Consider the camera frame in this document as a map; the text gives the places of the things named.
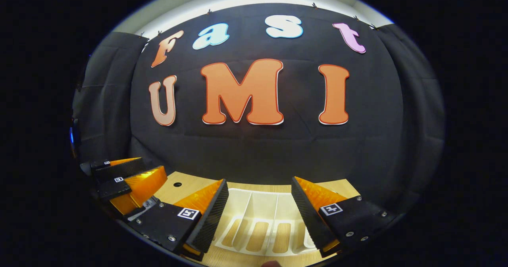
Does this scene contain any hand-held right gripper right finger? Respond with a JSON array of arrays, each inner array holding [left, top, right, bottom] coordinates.
[[291, 176, 397, 258]]

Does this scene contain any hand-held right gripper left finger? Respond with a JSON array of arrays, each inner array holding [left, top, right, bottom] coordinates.
[[127, 179, 229, 261]]

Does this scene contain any white bookshelf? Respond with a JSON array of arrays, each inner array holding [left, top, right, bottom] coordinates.
[[214, 188, 330, 257]]

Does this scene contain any black backdrop cloth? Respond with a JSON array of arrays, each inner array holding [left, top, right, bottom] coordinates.
[[71, 3, 446, 220]]

